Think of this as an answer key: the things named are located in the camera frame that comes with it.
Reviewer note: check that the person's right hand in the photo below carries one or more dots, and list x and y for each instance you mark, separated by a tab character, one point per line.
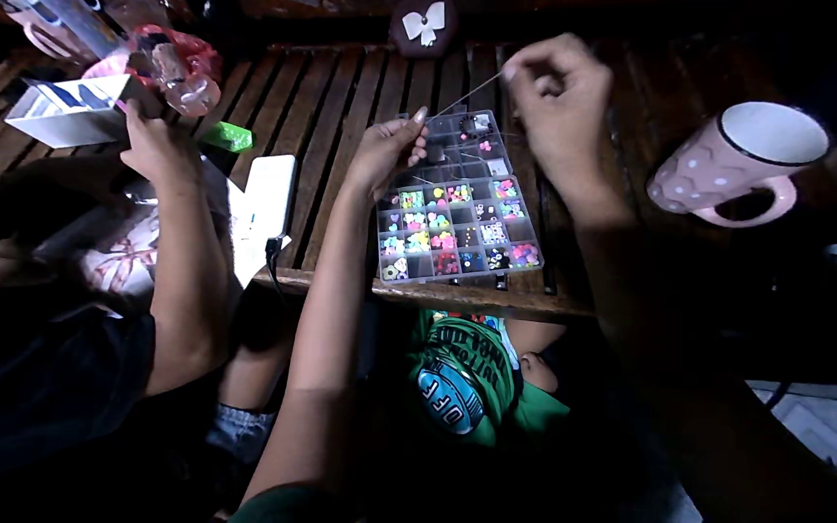
569	123

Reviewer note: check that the person's left hand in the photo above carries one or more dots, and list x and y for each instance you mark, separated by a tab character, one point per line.
383	149

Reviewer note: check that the person's right fingers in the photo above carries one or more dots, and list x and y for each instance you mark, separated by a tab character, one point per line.
553	86

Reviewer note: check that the person's left thumb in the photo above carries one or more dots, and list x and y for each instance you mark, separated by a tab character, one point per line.
409	131

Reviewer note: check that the person's right index finger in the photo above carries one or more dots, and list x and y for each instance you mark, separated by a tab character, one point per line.
551	49

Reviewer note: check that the person's left fingers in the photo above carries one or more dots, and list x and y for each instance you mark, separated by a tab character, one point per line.
419	145

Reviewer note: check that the person's right thumb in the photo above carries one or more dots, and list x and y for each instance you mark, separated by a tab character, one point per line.
525	94

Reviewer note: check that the person's right forearm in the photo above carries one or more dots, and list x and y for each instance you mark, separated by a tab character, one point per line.
651	312

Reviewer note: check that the pile of yellow pink beads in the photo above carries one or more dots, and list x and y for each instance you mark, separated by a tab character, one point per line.
438	194

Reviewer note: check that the pile of green cyan beads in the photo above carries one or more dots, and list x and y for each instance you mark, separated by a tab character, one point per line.
412	199

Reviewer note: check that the pile of multicoloured round beads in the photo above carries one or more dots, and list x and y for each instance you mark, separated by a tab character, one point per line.
458	194

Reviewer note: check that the pile of pink flower beads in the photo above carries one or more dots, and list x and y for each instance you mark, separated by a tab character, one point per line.
485	146

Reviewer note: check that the clear compartment bead box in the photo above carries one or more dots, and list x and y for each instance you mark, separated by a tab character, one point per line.
455	207

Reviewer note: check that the pile of pastel flower beads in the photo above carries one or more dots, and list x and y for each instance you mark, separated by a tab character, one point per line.
415	220

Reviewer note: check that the purple heart bead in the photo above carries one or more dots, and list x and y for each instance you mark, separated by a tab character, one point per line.
394	218

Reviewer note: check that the white square piece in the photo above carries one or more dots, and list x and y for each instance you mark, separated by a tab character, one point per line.
497	168

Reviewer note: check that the maroon case with white bow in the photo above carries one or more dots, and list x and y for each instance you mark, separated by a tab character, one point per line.
424	40

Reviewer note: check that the pile of mixed pastel beads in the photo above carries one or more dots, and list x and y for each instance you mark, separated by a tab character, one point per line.
506	189

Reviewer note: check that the pile of yellow green beads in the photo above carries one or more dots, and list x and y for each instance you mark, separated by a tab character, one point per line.
418	242

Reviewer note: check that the pile of bright pink beads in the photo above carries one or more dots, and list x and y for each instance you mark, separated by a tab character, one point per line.
442	240

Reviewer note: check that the pile of blue pastel beads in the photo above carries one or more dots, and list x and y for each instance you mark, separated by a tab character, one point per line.
392	245

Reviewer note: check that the pile of small gold beads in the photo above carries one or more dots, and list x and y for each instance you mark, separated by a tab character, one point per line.
470	236

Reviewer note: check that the pile of teal purple beads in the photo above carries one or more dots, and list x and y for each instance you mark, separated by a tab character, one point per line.
512	210

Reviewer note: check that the pile of white letter beads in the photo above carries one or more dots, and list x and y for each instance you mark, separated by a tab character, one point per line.
493	233

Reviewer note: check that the pile of red beads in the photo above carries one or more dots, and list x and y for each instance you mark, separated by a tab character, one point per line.
446	263

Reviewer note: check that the pile of large flower beads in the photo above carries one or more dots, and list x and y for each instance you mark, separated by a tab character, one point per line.
399	268

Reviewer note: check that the pile of dark blue beads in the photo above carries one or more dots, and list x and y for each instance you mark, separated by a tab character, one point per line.
471	261

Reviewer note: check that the pile of black white beads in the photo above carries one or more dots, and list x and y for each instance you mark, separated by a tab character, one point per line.
498	258

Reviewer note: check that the white power bank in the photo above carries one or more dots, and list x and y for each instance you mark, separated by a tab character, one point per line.
272	192

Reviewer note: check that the pile of pink purple beads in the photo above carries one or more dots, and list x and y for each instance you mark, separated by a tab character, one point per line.
526	255

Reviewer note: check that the green shiny packet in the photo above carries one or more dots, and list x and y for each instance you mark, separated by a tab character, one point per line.
228	136

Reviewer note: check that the pink mug with white dots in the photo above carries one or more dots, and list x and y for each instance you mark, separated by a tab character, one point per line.
723	156

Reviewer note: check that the white paper sheet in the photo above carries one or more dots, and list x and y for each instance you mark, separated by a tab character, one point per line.
248	250

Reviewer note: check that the red transparent plastic bag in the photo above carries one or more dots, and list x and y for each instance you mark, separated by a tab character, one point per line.
193	65

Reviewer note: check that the clear bag with red print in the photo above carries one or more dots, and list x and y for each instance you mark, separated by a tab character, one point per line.
128	254

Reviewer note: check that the white open box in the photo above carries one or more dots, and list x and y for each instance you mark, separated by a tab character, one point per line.
73	127

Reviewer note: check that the transparent blue bottle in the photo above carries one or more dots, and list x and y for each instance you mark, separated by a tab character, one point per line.
89	27

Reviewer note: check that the plain pink mug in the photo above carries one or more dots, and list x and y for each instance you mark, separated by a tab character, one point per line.
48	36

